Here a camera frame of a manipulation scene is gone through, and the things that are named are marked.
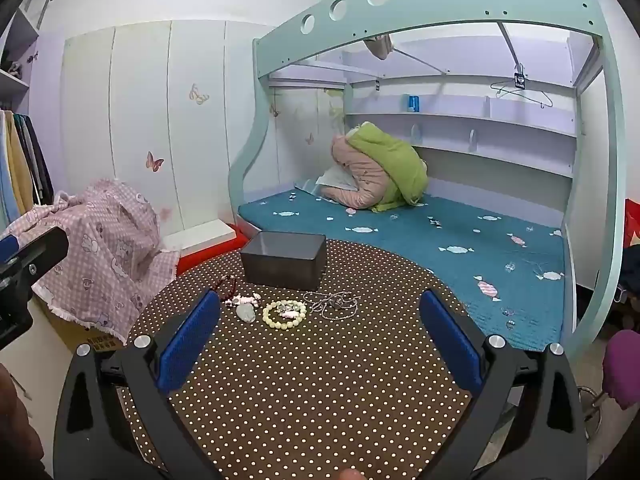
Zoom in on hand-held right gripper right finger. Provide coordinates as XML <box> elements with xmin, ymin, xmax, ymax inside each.
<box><xmin>419</xmin><ymin>287</ymin><xmax>588</xmax><ymax>480</ymax></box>

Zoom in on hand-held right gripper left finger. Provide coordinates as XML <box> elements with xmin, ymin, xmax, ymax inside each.
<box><xmin>52</xmin><ymin>287</ymin><xmax>223</xmax><ymax>480</ymax></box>

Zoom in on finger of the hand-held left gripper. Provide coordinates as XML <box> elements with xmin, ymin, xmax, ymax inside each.
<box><xmin>0</xmin><ymin>226</ymin><xmax>69</xmax><ymax>286</ymax></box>
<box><xmin>0</xmin><ymin>285</ymin><xmax>35</xmax><ymax>351</ymax></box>

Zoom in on dark red bead bracelet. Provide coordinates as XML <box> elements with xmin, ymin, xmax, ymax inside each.
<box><xmin>211</xmin><ymin>274</ymin><xmax>240</xmax><ymax>302</ymax></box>

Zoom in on pale green bead bracelet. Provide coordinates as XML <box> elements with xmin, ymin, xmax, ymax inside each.
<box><xmin>262</xmin><ymin>299</ymin><xmax>307</xmax><ymax>330</ymax></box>

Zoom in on grey metal box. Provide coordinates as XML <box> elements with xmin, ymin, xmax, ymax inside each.
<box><xmin>240</xmin><ymin>232</ymin><xmax>327</xmax><ymax>292</ymax></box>

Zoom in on silver chain necklace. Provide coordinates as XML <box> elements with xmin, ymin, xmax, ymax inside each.
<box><xmin>302</xmin><ymin>289</ymin><xmax>362</xmax><ymax>319</ymax></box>

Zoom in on person's left forearm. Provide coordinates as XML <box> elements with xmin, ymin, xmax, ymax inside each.
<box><xmin>0</xmin><ymin>362</ymin><xmax>48</xmax><ymax>480</ymax></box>

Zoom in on pink checked printed cloth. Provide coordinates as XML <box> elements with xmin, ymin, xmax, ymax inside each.
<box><xmin>0</xmin><ymin>178</ymin><xmax>181</xmax><ymax>346</ymax></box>

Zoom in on light blue hanging garment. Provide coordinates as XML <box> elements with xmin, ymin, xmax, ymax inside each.
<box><xmin>0</xmin><ymin>110</ymin><xmax>16</xmax><ymax>227</ymax></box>

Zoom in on dark hanging garment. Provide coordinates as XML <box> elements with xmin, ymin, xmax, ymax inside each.
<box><xmin>22</xmin><ymin>114</ymin><xmax>55</xmax><ymax>207</ymax></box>

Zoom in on teal candy print bed sheet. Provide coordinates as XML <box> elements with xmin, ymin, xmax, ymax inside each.
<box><xmin>237</xmin><ymin>191</ymin><xmax>566</xmax><ymax>351</ymax></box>

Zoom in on yellow hanging garment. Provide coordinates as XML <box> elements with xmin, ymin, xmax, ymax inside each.
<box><xmin>5</xmin><ymin>110</ymin><xmax>35</xmax><ymax>212</ymax></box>

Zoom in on white board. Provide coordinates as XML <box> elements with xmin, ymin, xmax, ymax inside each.
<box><xmin>160</xmin><ymin>220</ymin><xmax>236</xmax><ymax>256</ymax></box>

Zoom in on brown polka dot tablecloth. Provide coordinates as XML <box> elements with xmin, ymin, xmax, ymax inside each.
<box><xmin>117</xmin><ymin>240</ymin><xmax>506</xmax><ymax>480</ymax></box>

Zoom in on white wardrobe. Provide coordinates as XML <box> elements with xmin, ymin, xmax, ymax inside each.
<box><xmin>60</xmin><ymin>20</ymin><xmax>273</xmax><ymax>241</ymax></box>

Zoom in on purple stool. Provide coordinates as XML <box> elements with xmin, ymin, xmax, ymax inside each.
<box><xmin>575</xmin><ymin>330</ymin><xmax>640</xmax><ymax>432</ymax></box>

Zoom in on pink padded jacket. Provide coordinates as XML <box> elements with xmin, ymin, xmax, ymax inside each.
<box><xmin>316</xmin><ymin>135</ymin><xmax>396</xmax><ymax>210</ymax></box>

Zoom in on green padded jacket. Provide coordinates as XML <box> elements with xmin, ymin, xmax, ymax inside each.
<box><xmin>350</xmin><ymin>121</ymin><xmax>429</xmax><ymax>212</ymax></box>

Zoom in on open closet shelf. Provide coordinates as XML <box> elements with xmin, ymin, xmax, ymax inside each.
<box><xmin>0</xmin><ymin>0</ymin><xmax>53</xmax><ymax>107</ymax></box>

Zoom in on white pillow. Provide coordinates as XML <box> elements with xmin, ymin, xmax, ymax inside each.
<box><xmin>315</xmin><ymin>165</ymin><xmax>358</xmax><ymax>193</ymax></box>

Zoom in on red bag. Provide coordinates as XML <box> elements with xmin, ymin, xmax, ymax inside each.
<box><xmin>622</xmin><ymin>199</ymin><xmax>640</xmax><ymax>252</ymax></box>

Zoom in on grey hanging cloth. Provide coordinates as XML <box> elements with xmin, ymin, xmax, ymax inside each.
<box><xmin>364</xmin><ymin>34</ymin><xmax>394</xmax><ymax>61</ymax></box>

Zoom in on white wall shelf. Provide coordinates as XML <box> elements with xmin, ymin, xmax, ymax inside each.
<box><xmin>345</xmin><ymin>90</ymin><xmax>581</xmax><ymax>178</ymax></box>

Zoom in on wire clothes hanger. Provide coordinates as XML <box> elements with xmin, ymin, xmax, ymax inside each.
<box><xmin>490</xmin><ymin>77</ymin><xmax>553</xmax><ymax>109</ymax></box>

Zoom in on light green bunk bed frame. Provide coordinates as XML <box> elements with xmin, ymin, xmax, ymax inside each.
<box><xmin>227</xmin><ymin>0</ymin><xmax>628</xmax><ymax>356</ymax></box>

